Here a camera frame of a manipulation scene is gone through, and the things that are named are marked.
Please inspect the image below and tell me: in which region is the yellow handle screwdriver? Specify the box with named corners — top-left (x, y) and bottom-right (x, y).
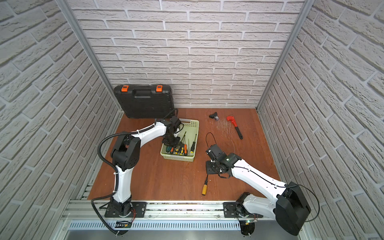
top-left (202, 175), bottom-right (209, 196)

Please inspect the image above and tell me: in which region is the red pipe wrench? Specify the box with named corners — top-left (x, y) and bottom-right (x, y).
top-left (227, 116), bottom-right (243, 140)

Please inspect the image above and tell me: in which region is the black yellow dotted screwdriver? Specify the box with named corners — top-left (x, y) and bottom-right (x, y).
top-left (175, 133), bottom-right (186, 155)

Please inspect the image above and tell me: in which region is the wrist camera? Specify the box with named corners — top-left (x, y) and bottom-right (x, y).
top-left (206, 144), bottom-right (227, 162)
top-left (170, 116), bottom-right (182, 132)

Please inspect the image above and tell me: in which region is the orange handle screwdriver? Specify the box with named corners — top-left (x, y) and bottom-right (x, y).
top-left (183, 140), bottom-right (188, 156)

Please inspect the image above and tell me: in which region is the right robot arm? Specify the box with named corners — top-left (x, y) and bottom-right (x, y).
top-left (206, 150), bottom-right (311, 236)

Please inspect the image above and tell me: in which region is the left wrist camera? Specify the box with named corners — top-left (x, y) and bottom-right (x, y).
top-left (170, 116), bottom-right (182, 132)

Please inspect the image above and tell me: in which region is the black yellow small screwdriver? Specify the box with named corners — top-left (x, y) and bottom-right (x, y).
top-left (179, 141), bottom-right (186, 156)

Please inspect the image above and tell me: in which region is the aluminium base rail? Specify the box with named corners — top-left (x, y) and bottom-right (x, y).
top-left (63, 197), bottom-right (275, 221)

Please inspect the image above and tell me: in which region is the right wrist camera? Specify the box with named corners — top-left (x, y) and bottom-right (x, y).
top-left (206, 144), bottom-right (227, 162)

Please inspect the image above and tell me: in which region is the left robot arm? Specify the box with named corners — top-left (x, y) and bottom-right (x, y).
top-left (91, 116), bottom-right (182, 219)

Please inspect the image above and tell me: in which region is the small black caster wheel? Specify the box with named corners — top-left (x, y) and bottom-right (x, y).
top-left (209, 112), bottom-right (219, 121)

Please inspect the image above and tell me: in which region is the black plastic tool case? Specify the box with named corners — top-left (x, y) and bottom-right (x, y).
top-left (114, 85), bottom-right (175, 119)

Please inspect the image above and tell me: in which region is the light green plastic bin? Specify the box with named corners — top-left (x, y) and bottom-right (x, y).
top-left (160, 119), bottom-right (199, 162)

